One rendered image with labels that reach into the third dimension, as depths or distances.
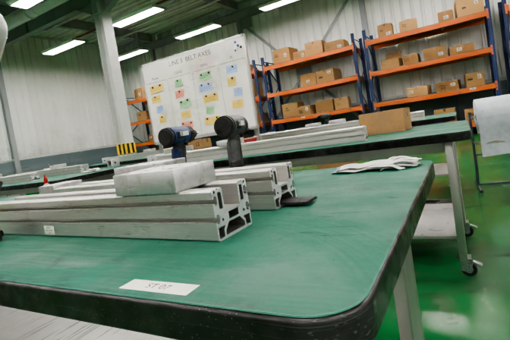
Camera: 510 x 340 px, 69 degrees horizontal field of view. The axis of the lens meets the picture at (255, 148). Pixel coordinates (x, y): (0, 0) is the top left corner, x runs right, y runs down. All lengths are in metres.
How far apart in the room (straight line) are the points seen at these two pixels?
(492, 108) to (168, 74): 3.41
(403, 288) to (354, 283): 0.70
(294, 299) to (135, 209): 0.42
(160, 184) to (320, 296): 0.37
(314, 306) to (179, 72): 4.21
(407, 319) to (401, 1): 10.69
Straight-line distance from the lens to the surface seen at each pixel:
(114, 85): 9.48
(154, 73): 4.76
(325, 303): 0.38
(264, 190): 0.77
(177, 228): 0.67
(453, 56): 10.00
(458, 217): 2.19
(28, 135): 14.05
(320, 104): 10.73
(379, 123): 2.68
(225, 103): 4.10
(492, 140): 4.20
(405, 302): 1.12
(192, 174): 0.67
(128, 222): 0.76
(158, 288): 0.49
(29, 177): 4.69
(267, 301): 0.40
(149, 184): 0.69
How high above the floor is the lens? 0.95
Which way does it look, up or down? 3 degrees down
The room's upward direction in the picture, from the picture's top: 9 degrees counter-clockwise
